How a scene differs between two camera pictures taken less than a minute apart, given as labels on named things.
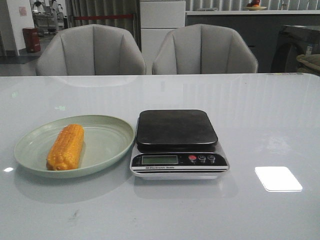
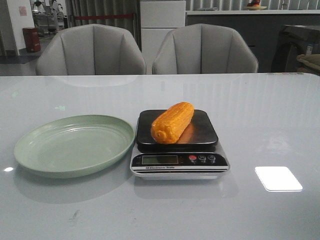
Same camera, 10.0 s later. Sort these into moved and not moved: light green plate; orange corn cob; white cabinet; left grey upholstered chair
Moved: orange corn cob
Not moved: light green plate; white cabinet; left grey upholstered chair
